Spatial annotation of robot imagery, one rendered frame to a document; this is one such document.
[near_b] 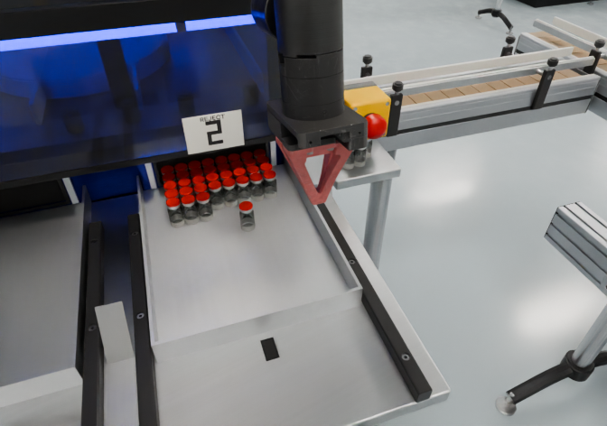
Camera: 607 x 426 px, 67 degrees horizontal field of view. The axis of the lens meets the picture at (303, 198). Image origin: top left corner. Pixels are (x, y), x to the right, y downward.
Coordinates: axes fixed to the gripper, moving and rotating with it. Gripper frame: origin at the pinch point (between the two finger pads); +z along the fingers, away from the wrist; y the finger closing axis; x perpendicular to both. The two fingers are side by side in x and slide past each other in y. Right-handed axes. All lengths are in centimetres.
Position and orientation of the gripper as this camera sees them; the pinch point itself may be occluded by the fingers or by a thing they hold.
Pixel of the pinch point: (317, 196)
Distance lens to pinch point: 46.9
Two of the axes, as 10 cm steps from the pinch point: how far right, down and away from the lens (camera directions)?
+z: 0.6, 8.7, 4.9
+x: -9.4, 2.1, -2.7
